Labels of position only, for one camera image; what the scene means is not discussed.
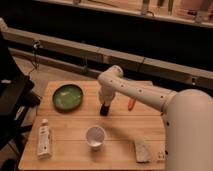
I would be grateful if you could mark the green round bowl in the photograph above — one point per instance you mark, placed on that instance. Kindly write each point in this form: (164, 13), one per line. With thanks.
(67, 97)

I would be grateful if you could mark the black eraser block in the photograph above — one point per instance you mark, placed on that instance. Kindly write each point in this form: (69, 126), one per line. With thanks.
(104, 110)

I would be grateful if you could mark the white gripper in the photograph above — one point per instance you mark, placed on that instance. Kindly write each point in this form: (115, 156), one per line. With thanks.
(106, 95)

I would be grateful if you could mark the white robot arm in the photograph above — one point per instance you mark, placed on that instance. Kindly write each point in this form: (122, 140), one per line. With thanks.
(187, 116)

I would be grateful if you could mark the grey sponge block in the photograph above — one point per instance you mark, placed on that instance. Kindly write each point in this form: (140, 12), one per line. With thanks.
(141, 151)

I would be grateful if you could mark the orange carrot toy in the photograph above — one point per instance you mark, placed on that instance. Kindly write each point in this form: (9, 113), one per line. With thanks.
(131, 104)

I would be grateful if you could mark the white tube with cap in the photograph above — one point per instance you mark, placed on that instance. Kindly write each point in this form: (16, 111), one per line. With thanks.
(44, 140)

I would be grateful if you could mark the black equipment stand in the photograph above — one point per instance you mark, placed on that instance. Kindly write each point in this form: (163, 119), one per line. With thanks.
(16, 97)

